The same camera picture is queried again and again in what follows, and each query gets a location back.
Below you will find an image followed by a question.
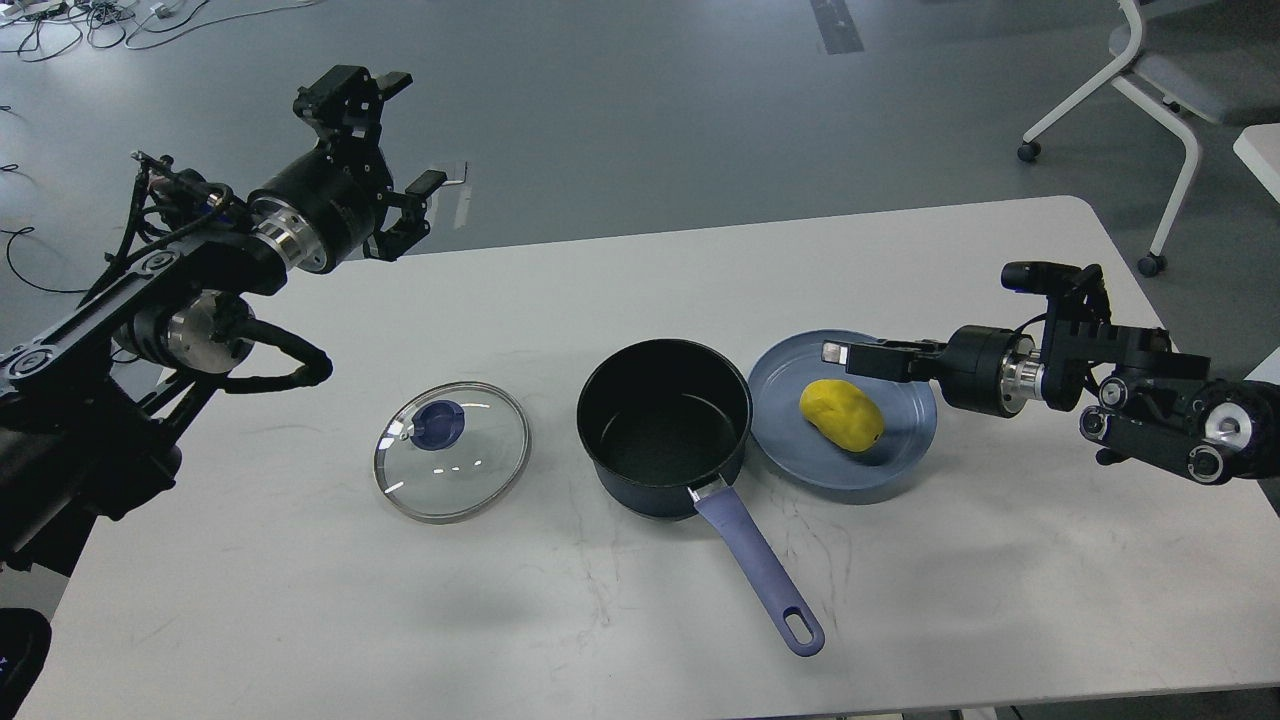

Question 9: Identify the blue plate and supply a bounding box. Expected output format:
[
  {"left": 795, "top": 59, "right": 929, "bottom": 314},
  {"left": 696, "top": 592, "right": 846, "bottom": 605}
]
[{"left": 748, "top": 329, "right": 938, "bottom": 496}]

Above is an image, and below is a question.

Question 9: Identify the black camera on right arm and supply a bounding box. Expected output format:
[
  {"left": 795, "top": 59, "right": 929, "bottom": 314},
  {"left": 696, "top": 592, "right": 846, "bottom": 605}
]
[{"left": 1000, "top": 261, "right": 1107, "bottom": 302}]

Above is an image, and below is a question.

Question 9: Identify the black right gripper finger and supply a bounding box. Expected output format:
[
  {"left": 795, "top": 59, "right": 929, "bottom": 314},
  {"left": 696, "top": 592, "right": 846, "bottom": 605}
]
[{"left": 822, "top": 340, "right": 946, "bottom": 383}]

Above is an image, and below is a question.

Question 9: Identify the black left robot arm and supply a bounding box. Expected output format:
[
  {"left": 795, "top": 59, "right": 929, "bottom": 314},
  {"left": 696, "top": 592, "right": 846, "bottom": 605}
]
[{"left": 1, "top": 65, "right": 448, "bottom": 574}]

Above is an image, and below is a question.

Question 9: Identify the glass lid with blue knob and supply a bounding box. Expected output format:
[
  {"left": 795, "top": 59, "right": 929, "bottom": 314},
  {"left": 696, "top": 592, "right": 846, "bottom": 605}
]
[{"left": 372, "top": 380, "right": 532, "bottom": 525}]

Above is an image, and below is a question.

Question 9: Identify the bundle of floor cables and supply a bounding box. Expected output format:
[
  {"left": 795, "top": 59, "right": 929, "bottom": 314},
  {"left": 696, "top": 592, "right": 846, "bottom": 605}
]
[{"left": 0, "top": 0, "right": 321, "bottom": 63}]

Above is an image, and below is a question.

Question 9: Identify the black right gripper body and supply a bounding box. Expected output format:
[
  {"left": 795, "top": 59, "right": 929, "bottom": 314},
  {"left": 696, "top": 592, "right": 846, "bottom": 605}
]
[{"left": 908, "top": 325, "right": 1038, "bottom": 418}]

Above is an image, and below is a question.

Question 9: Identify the white office chair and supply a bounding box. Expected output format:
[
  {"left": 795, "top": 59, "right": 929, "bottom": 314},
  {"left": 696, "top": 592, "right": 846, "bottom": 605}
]
[{"left": 1016, "top": 1, "right": 1279, "bottom": 278}]

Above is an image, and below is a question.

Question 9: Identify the white table corner right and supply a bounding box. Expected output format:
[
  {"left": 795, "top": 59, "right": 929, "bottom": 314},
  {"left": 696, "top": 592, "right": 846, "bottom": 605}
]
[{"left": 1233, "top": 123, "right": 1279, "bottom": 202}]

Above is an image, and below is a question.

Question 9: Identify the yellow potato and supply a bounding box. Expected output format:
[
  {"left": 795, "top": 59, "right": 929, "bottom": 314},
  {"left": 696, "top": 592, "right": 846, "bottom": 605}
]
[{"left": 797, "top": 378, "right": 886, "bottom": 454}]

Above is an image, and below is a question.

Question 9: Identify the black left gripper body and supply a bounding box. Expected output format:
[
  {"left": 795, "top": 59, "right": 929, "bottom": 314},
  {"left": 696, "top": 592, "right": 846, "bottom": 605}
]
[{"left": 250, "top": 140, "right": 392, "bottom": 274}]

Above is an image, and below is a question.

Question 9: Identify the dark blue saucepan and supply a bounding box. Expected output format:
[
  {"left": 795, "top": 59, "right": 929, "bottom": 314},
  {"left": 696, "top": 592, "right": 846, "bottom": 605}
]
[{"left": 575, "top": 338, "right": 826, "bottom": 657}]

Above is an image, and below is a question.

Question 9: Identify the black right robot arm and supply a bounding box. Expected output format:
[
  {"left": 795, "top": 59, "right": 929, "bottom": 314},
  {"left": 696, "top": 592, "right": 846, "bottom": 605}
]
[{"left": 820, "top": 261, "right": 1279, "bottom": 486}]

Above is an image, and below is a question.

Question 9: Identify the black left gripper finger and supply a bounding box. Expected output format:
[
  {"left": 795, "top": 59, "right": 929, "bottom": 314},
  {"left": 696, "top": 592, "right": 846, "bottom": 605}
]
[
  {"left": 362, "top": 169, "right": 448, "bottom": 263},
  {"left": 294, "top": 65, "right": 413, "bottom": 167}
]

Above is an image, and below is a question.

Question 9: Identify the black floor cable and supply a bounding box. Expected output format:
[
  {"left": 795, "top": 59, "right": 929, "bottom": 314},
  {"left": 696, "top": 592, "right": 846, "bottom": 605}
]
[{"left": 0, "top": 225, "right": 101, "bottom": 296}]

